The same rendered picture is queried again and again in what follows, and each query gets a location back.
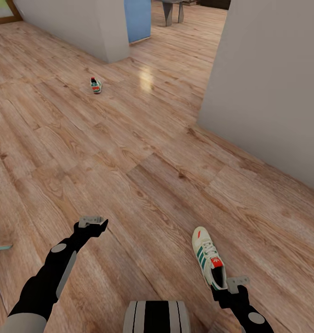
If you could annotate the door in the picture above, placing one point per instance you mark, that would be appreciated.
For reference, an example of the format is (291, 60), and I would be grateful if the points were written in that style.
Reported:
(9, 12)

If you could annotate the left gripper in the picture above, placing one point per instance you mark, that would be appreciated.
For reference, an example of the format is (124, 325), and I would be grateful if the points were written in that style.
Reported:
(92, 230)

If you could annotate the gym shoe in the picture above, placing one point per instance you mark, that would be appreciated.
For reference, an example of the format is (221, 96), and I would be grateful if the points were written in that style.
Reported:
(96, 85)
(212, 266)

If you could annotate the coffee table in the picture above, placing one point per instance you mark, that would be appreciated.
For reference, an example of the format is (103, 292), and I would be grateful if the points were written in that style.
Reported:
(168, 8)

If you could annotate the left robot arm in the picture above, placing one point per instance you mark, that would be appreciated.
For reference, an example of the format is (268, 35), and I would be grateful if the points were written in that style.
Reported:
(40, 292)

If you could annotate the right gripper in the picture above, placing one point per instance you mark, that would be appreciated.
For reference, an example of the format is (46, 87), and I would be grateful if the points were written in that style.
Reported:
(228, 300)

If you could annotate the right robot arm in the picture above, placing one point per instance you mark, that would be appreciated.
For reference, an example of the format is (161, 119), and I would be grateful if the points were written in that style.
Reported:
(236, 298)

